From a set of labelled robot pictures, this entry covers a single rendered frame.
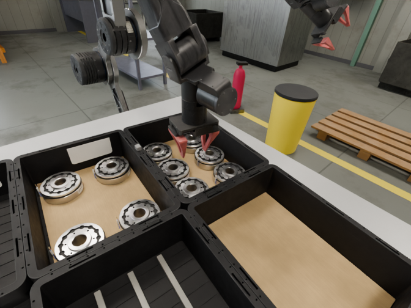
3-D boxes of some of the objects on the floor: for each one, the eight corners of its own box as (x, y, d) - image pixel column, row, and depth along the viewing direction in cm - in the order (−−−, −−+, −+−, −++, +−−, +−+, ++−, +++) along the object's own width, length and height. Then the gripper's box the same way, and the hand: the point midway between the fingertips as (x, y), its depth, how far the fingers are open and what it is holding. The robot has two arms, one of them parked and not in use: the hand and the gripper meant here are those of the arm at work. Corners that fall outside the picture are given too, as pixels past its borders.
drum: (306, 150, 239) (328, 94, 204) (281, 161, 222) (299, 102, 186) (279, 132, 264) (293, 80, 228) (254, 141, 247) (266, 87, 211)
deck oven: (306, 64, 499) (342, -56, 385) (276, 73, 435) (308, -66, 321) (249, 48, 586) (265, -53, 472) (218, 54, 522) (227, -61, 408)
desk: (96, 29, 675) (88, -8, 622) (120, 40, 584) (114, -2, 531) (65, 31, 630) (55, -8, 578) (87, 43, 539) (76, -3, 487)
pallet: (454, 161, 238) (461, 152, 232) (431, 195, 195) (439, 186, 189) (340, 114, 310) (344, 107, 304) (306, 132, 268) (308, 124, 261)
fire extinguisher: (248, 109, 308) (256, 62, 272) (239, 117, 290) (247, 66, 253) (230, 104, 318) (236, 57, 282) (221, 110, 300) (225, 62, 264)
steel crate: (223, 40, 645) (225, 12, 605) (197, 44, 590) (197, 13, 550) (203, 35, 691) (204, 8, 651) (177, 38, 636) (177, 9, 596)
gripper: (207, 87, 56) (205, 141, 65) (165, 95, 51) (169, 151, 61) (223, 98, 51) (218, 154, 61) (178, 108, 47) (180, 167, 56)
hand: (193, 150), depth 60 cm, fingers open, 6 cm apart
